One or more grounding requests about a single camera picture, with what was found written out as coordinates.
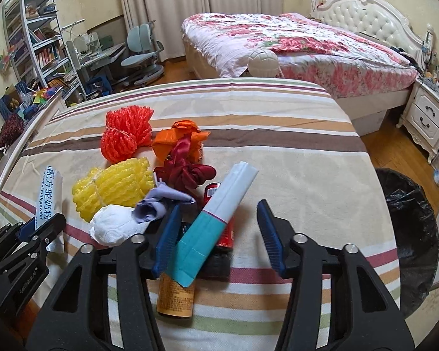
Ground bin with black bag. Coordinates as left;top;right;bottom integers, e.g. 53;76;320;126
375;168;439;319

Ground red foam fruit net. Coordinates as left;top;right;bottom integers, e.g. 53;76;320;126
100;105;154;163

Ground purple crumpled cloth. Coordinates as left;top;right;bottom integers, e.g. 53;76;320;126
133;186;197;224

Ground grey study desk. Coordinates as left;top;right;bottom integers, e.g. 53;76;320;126
71;42;127;96

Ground white bed with tufted headboard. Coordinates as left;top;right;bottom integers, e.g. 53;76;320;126
183;0;436;136

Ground beige curtains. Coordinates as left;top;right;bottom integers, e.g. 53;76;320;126
116;0;284;63

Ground white curved bed rail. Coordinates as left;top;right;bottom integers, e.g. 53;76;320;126
0;90;64;227

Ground blue plastic crate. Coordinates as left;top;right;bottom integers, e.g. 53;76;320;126
0;80;32;119

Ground orange cloth bundle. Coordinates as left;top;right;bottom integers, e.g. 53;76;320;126
152;120;210;163

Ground pale patterned rug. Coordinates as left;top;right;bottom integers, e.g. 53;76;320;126
406;281;439;322

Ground dark red ribbon bundle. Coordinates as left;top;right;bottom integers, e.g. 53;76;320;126
154;139;217;195

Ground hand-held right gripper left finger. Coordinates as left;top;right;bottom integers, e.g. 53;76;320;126
25;205;184;351

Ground brown bottle with orange label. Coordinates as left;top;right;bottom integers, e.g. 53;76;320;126
157;223;196;320

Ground floral bedspread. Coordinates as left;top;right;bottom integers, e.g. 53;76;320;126
181;12;419;99

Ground white rounded bed post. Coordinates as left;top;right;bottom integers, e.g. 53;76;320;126
248;49;282;78

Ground white crumpled tissue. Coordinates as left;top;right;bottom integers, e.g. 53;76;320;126
89;205;150;247

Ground maroon fuzzy cloth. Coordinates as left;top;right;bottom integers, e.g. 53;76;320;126
0;113;26;150

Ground pale blue desk chair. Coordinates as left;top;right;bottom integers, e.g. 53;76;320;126
121;23;164;85

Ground white bookshelf with books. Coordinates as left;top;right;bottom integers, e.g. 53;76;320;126
2;0;83;105

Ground colourful paper pinwheel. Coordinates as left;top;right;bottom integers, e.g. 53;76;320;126
0;44;19;77

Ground teal and white packet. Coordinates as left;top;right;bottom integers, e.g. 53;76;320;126
163;161;260;289

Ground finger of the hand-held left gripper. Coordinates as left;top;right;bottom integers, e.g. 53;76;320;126
0;213;67;276
0;219;37;261

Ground white printed powder packet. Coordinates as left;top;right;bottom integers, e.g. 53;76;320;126
37;165;66;254

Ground pile of colourful toys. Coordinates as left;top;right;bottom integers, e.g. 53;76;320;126
20;86;64;118

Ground yellow foam fruit net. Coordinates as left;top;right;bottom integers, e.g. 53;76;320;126
72;157;156;222

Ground white nightstand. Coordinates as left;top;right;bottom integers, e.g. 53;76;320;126
399;78;439;163

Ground clutter of small bottles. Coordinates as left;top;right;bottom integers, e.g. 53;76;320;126
421;33;439;99

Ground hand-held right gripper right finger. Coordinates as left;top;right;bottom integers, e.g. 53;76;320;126
256;199;416;351

